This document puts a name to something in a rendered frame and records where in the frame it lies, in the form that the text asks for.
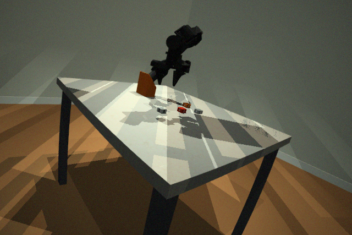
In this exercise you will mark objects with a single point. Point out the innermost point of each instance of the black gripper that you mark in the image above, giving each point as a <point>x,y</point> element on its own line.
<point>159,67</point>

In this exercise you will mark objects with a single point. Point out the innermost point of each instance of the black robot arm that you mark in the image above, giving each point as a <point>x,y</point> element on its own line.
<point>185,38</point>

